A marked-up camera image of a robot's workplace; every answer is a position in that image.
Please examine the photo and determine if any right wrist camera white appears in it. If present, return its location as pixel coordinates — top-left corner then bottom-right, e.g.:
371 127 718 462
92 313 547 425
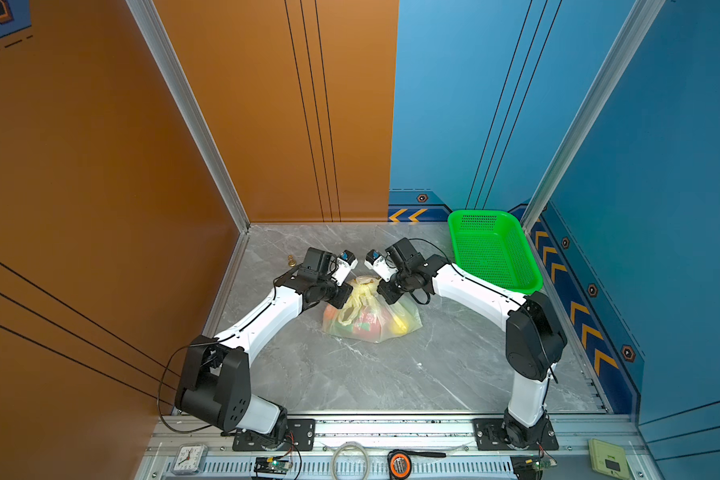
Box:
364 249 397 281

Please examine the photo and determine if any yellowish translucent plastic bag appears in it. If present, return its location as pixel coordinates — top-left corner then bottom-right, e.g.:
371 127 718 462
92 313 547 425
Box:
322 276 422 343

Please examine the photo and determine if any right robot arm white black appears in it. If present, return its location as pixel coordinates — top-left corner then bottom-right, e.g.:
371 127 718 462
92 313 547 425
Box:
365 238 567 450

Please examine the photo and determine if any small white alarm clock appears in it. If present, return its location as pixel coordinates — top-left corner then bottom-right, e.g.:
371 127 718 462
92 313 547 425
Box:
171 444 208 475

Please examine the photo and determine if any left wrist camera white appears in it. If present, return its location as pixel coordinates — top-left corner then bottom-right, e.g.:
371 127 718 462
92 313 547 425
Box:
331 250 358 286

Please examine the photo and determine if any orange black tape measure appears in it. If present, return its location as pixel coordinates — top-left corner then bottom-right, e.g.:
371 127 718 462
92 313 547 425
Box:
386 449 447 480

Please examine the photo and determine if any green circuit board right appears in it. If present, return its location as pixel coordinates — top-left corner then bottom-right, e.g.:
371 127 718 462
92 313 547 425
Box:
510 456 558 480

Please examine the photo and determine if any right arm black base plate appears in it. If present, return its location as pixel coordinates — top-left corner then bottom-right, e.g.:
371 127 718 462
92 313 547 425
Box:
472 416 559 452

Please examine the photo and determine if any green plastic mesh basket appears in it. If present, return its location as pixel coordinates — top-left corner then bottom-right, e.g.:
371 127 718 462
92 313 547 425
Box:
448 210 543 295

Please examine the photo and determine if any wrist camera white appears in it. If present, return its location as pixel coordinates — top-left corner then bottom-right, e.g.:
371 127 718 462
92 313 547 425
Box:
331 250 358 286
364 249 397 281

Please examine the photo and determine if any light green switch box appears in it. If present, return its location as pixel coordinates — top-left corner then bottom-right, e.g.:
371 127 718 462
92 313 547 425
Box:
588 439 631 480

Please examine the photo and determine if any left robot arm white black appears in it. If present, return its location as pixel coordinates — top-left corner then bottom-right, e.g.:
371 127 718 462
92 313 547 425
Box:
174 248 358 446

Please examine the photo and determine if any coiled white cable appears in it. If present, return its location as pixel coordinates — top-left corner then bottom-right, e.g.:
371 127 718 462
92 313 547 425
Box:
331 441 372 480

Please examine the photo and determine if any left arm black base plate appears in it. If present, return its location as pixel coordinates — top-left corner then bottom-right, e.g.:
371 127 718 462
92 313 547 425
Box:
232 417 316 452

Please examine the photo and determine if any green circuit board left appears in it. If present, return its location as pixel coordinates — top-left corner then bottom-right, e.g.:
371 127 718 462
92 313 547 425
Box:
253 457 293 479

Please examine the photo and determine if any green circuit board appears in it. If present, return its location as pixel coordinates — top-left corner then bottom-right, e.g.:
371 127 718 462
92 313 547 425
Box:
253 457 293 479
510 456 558 480

